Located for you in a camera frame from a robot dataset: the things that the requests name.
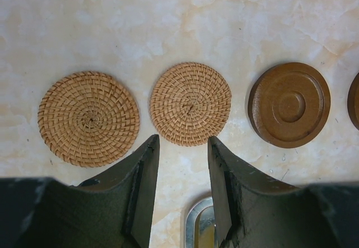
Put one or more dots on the wooden coaster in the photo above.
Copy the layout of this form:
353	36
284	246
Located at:
289	104
353	102

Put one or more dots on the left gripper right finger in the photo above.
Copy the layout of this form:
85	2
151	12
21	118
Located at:
252	209

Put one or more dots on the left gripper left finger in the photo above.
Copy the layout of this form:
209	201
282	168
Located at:
111	209

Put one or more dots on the yellow cup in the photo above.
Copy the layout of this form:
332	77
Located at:
207	236

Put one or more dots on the steel tray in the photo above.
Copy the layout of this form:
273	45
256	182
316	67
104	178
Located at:
201	212

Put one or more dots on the woven coaster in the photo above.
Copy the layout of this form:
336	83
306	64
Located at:
88	119
189	103

